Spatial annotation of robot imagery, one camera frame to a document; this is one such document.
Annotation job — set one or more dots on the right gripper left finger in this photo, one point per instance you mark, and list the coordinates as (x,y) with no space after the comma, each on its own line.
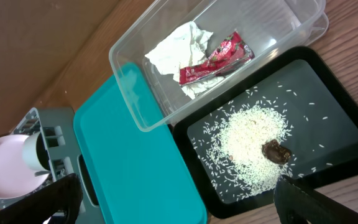
(65,194)

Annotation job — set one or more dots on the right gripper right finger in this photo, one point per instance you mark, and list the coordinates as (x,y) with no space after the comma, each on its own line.
(297,203)

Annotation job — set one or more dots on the grey bowl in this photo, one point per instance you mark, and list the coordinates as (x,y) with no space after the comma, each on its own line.
(34,153)

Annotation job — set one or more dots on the brown food scrap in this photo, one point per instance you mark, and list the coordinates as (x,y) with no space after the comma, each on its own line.
(276,153)

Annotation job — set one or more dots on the large white plate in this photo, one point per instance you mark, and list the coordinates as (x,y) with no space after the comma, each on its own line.
(16,179)

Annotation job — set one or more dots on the white rice pile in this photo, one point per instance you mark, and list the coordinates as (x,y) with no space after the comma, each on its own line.
(229,140)

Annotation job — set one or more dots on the red snack wrapper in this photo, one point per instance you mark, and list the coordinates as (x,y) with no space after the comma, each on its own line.
(231,52)

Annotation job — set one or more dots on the white napkin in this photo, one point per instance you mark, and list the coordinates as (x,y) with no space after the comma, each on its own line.
(185,46)

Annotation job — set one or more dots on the grey plastic dish rack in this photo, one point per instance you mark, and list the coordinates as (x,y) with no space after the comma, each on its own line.
(56,127)

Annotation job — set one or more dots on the teal serving tray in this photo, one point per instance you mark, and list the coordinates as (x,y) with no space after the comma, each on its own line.
(138,177)

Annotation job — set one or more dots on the black tray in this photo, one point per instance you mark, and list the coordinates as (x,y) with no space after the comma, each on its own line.
(322,122)

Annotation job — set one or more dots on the clear plastic bin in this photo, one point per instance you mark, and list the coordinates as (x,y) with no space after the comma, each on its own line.
(268,27)

